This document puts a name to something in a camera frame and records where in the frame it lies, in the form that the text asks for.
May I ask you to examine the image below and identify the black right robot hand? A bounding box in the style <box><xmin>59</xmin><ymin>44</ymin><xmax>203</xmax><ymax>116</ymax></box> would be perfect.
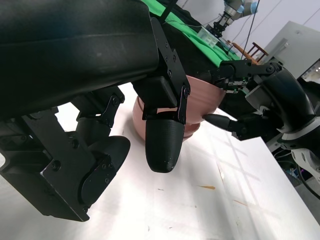
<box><xmin>204</xmin><ymin>59</ymin><xmax>317</xmax><ymax>141</ymax></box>

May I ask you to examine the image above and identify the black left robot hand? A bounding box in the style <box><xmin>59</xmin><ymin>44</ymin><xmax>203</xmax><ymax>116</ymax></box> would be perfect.
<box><xmin>0</xmin><ymin>0</ymin><xmax>192</xmax><ymax>223</ymax></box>

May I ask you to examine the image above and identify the pink plastic bowl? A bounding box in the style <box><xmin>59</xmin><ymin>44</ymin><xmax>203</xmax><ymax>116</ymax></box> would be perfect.
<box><xmin>185</xmin><ymin>75</ymin><xmax>227</xmax><ymax>97</ymax></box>
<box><xmin>187</xmin><ymin>91</ymin><xmax>224</xmax><ymax>103</ymax></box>
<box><xmin>131</xmin><ymin>95</ymin><xmax>221</xmax><ymax>144</ymax></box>

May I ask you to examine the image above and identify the computer monitor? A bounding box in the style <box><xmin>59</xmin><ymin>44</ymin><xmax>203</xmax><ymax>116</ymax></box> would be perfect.
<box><xmin>299</xmin><ymin>57</ymin><xmax>320</xmax><ymax>84</ymax></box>

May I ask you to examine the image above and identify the brown wooden chair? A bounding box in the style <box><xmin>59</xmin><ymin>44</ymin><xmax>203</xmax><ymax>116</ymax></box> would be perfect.
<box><xmin>231</xmin><ymin>41</ymin><xmax>269</xmax><ymax>66</ymax></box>

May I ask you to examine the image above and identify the grey metal cabinet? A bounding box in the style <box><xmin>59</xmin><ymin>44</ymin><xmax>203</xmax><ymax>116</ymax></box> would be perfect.
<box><xmin>261</xmin><ymin>20</ymin><xmax>320</xmax><ymax>81</ymax></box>

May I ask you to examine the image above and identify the clear plastic box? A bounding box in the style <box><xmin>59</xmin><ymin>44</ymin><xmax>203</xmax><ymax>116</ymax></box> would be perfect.
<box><xmin>198</xmin><ymin>26</ymin><xmax>219</xmax><ymax>48</ymax></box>

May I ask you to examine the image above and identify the green cloth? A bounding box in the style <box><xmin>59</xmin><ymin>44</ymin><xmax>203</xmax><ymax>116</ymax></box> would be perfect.
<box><xmin>141</xmin><ymin>0</ymin><xmax>242</xmax><ymax>68</ymax></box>

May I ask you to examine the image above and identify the thin black hanging cable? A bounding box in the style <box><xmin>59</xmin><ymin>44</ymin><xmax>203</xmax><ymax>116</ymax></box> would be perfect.
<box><xmin>244</xmin><ymin>0</ymin><xmax>261</xmax><ymax>52</ymax></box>

